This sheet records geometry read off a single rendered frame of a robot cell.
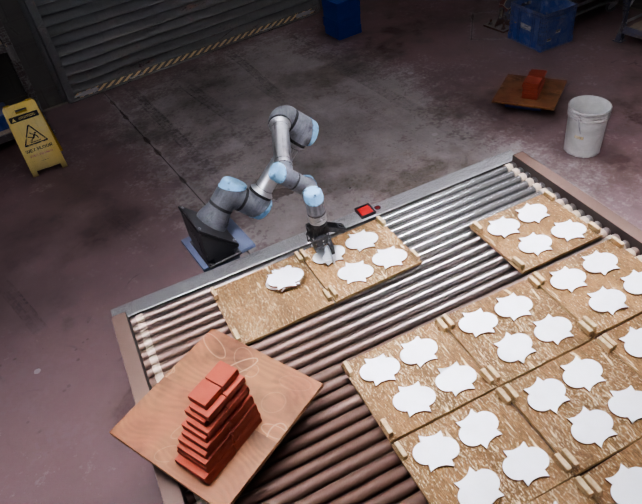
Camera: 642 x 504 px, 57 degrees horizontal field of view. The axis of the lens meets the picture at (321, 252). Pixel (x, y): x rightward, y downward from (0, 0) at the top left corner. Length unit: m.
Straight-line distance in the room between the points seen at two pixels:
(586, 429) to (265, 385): 1.02
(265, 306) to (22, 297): 2.43
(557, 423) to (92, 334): 2.83
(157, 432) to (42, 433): 1.67
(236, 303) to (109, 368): 1.45
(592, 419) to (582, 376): 0.16
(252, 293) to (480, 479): 1.15
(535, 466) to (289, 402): 0.77
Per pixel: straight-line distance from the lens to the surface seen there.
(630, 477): 2.03
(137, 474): 3.27
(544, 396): 2.12
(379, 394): 2.09
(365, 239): 2.62
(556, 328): 2.30
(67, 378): 3.83
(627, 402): 2.17
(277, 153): 2.45
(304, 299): 2.41
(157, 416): 2.08
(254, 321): 2.37
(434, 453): 1.96
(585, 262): 2.57
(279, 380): 2.04
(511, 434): 2.03
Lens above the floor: 2.66
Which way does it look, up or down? 42 degrees down
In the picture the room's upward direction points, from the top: 9 degrees counter-clockwise
